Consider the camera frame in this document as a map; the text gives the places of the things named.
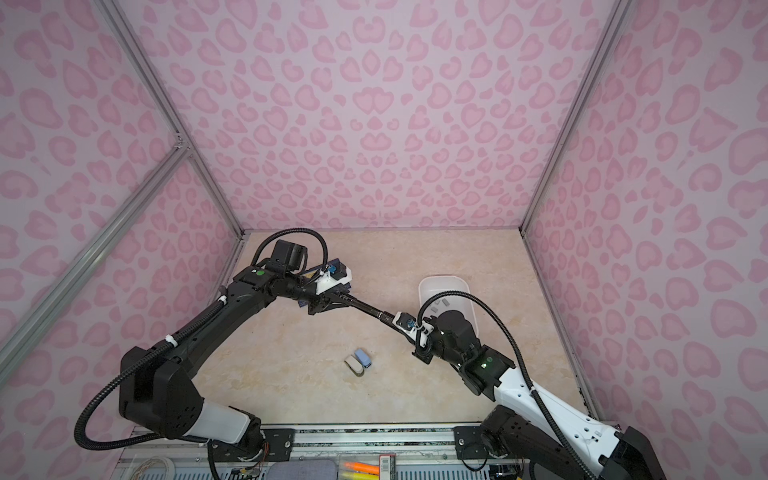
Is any black long stapler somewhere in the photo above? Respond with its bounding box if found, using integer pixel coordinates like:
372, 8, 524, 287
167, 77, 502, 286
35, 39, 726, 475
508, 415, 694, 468
337, 293, 395, 328

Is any light blue mini stapler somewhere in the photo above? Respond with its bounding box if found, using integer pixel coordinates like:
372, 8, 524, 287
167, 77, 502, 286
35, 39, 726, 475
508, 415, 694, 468
354, 348, 372, 369

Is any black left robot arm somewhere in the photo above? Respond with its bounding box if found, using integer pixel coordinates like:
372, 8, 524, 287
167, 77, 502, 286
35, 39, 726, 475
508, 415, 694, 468
73, 230, 351, 459

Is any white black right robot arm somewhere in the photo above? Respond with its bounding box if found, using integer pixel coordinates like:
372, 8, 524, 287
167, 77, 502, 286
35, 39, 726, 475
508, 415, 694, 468
392, 292, 665, 479

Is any grey white mini stapler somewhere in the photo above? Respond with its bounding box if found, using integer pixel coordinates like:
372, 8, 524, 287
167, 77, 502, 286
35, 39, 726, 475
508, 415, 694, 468
344, 355, 365, 377

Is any blue book yellow label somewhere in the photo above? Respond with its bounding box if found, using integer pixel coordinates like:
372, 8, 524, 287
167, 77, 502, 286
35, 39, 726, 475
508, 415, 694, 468
291, 267, 324, 307

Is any white plastic tray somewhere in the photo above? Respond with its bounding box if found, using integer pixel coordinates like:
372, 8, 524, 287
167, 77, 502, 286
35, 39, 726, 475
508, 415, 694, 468
418, 275, 479, 334

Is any orange marker pen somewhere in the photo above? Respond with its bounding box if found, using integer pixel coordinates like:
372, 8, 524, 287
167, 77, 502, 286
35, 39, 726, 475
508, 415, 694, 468
343, 462, 380, 476

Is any yellow marker pen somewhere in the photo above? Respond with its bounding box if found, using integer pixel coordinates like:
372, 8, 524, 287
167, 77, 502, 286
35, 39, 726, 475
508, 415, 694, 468
341, 471, 379, 480

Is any grey foam pad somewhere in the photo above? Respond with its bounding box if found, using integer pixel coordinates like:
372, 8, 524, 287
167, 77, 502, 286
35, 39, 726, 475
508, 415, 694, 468
264, 459, 338, 480

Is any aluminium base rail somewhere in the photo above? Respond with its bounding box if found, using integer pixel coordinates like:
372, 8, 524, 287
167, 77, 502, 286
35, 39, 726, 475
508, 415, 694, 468
113, 421, 637, 480

